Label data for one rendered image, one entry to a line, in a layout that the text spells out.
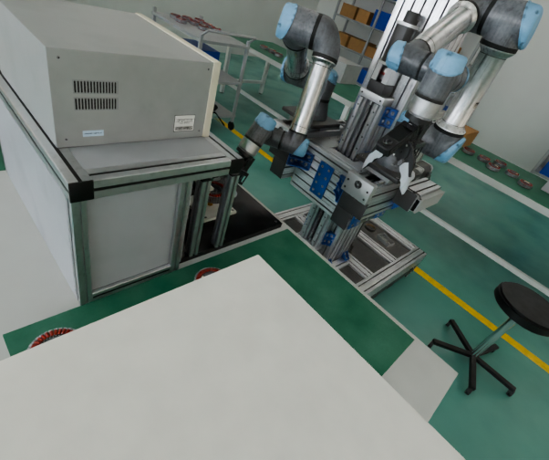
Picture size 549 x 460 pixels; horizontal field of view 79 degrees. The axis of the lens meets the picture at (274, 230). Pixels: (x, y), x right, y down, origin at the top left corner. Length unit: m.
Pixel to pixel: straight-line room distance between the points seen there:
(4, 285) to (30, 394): 0.73
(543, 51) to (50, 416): 7.42
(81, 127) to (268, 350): 0.65
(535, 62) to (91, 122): 7.09
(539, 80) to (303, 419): 7.21
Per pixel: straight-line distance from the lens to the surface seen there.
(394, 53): 1.09
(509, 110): 7.45
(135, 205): 0.86
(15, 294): 1.06
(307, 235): 2.03
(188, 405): 0.35
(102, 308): 0.99
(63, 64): 0.81
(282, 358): 0.40
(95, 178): 0.77
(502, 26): 1.37
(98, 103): 0.86
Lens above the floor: 1.53
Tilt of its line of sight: 36 degrees down
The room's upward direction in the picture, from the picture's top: 20 degrees clockwise
